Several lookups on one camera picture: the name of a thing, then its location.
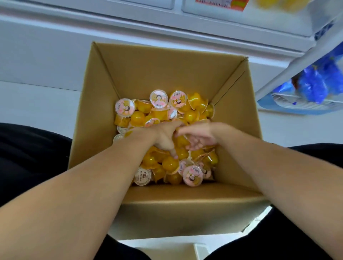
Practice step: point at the blue snack bags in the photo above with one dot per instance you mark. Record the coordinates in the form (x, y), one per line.
(313, 85)

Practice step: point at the orange white price tag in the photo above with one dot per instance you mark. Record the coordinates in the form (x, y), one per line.
(214, 3)

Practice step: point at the person's left forearm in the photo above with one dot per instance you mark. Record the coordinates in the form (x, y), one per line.
(67, 209)

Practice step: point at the brown cardboard box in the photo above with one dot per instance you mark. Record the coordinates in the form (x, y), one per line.
(166, 67)

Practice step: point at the cluster of yellow jelly cups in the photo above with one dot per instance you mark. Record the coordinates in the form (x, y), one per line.
(268, 2)

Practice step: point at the pile of yellow jelly cups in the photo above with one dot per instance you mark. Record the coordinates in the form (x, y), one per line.
(139, 118)

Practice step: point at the person's right forearm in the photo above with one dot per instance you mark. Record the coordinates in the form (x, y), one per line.
(289, 182)

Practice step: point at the person's black trousers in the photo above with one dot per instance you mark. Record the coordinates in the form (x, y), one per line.
(26, 160)

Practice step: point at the person's left hand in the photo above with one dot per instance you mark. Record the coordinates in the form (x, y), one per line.
(163, 136)

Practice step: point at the person's right hand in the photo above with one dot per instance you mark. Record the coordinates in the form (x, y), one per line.
(206, 134)

